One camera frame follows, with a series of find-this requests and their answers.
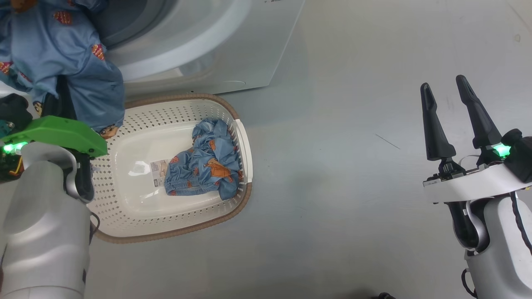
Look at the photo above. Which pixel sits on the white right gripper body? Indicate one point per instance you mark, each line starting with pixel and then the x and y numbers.
pixel 469 185

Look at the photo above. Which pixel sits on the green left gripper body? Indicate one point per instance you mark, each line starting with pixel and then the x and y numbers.
pixel 58 131

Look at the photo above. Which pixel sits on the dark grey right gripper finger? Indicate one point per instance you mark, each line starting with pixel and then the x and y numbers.
pixel 482 124
pixel 435 128

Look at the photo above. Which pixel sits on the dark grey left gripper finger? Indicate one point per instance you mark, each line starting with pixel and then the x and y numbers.
pixel 66 99
pixel 50 107

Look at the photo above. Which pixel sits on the blue printed pajama shirt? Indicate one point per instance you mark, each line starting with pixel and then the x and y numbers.
pixel 54 45

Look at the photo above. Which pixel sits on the blue printed pajama pants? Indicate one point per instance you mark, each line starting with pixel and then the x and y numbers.
pixel 208 166

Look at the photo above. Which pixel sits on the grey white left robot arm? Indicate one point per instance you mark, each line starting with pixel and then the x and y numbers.
pixel 45 232

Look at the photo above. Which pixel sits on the white front-load washing machine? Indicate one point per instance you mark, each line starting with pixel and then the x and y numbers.
pixel 249 54

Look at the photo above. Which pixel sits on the white perforated basket brown rim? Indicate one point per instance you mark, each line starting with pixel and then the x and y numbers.
pixel 124 207

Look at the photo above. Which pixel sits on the paper product label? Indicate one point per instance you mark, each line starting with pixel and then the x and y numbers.
pixel 159 173

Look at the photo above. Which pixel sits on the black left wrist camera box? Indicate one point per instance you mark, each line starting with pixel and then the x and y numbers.
pixel 14 112

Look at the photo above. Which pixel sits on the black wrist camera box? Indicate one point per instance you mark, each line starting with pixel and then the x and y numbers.
pixel 14 112
pixel 521 155

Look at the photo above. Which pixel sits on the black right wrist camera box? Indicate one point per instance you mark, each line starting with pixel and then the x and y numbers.
pixel 521 155

